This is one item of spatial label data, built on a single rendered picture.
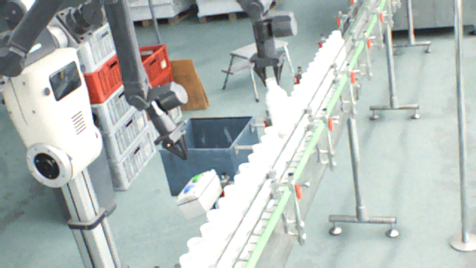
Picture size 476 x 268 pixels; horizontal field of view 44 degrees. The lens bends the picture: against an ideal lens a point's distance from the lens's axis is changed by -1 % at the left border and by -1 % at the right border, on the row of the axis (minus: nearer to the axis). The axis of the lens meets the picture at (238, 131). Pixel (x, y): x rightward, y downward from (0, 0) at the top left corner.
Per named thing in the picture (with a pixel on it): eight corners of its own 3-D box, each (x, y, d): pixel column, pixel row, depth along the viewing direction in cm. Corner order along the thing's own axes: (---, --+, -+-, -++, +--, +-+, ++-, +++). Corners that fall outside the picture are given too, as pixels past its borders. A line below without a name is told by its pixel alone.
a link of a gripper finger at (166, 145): (201, 148, 177) (185, 121, 175) (192, 160, 171) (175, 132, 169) (184, 155, 180) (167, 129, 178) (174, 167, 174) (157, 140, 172)
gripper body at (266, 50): (255, 58, 187) (251, 35, 184) (286, 56, 183) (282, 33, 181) (249, 65, 182) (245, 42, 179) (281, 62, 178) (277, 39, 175)
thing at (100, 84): (102, 103, 396) (93, 72, 387) (48, 109, 407) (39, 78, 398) (136, 71, 449) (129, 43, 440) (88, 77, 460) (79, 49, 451)
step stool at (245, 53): (260, 74, 601) (253, 33, 585) (298, 85, 552) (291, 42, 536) (221, 89, 580) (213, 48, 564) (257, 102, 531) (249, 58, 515)
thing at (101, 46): (93, 72, 386) (84, 39, 377) (39, 79, 397) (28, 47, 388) (129, 44, 440) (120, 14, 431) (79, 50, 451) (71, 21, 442)
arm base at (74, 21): (53, 16, 195) (77, 45, 197) (68, 1, 191) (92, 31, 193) (69, 8, 202) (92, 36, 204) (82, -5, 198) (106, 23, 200)
